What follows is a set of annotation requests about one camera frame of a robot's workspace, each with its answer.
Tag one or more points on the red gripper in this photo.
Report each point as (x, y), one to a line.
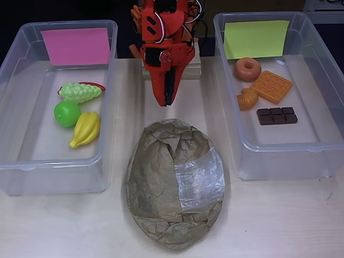
(158, 72)

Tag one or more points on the red toy chili pepper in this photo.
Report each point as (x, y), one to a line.
(99, 85)

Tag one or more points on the brown toy donut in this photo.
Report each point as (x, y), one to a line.
(240, 71)

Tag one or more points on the orange toy croissant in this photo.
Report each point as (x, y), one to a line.
(247, 100)

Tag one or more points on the light green toy grapes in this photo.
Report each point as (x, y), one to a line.
(79, 92)

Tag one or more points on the yellow toy banana bunch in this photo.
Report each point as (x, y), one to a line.
(86, 130)

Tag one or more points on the orange toy waffle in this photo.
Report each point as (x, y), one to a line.
(271, 86)

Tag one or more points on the green toy apple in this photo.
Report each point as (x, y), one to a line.
(67, 114)

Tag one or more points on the brown toy chocolate bar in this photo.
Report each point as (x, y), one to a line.
(276, 116)

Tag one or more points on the red robot arm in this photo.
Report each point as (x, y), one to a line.
(174, 24)

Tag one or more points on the yellow-green paper label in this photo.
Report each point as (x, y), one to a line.
(255, 40)

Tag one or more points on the pink paper label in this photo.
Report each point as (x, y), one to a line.
(75, 45)

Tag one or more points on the clear plastic bin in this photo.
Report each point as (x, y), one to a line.
(67, 156)
(282, 139)

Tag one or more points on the wooden base block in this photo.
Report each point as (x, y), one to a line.
(193, 71)

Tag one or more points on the crumpled brown paper bag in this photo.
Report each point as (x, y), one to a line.
(153, 174)

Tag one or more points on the clear plastic film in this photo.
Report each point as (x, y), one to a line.
(199, 182)

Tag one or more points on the white background furniture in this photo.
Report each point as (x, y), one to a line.
(322, 6)

